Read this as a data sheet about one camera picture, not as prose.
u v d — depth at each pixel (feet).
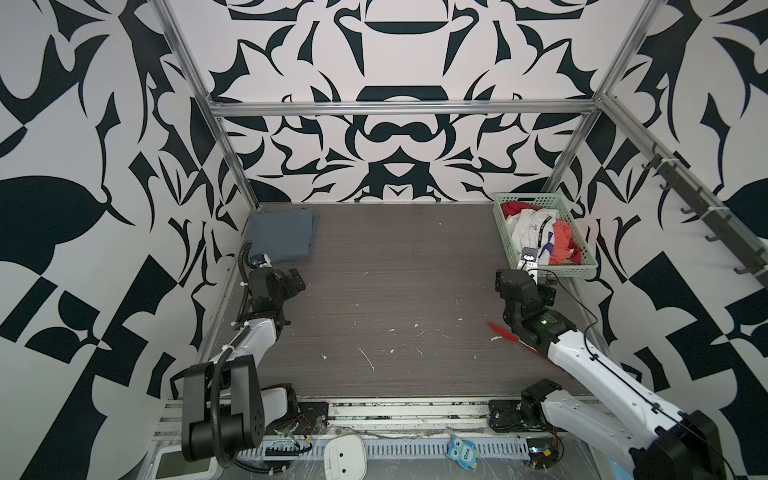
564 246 3.28
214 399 1.26
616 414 1.51
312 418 2.43
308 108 2.99
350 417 2.49
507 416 2.45
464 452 2.25
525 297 1.95
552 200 3.78
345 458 2.21
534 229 3.34
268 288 2.21
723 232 1.80
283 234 3.56
